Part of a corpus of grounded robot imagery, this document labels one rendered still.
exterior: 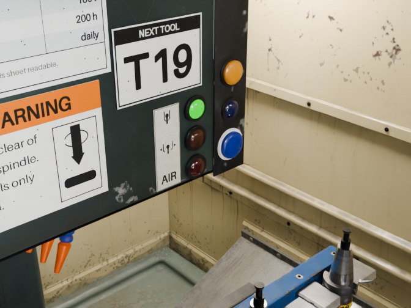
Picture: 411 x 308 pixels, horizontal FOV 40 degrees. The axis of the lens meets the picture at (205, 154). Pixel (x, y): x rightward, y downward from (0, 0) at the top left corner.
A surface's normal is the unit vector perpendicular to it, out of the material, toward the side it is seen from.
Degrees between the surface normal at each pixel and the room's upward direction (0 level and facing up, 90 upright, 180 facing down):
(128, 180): 90
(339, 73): 90
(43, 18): 90
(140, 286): 0
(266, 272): 24
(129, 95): 90
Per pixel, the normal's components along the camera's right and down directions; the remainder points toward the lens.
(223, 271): -0.30, -0.70
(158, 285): 0.00, -0.90
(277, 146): -0.75, 0.29
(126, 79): 0.67, 0.32
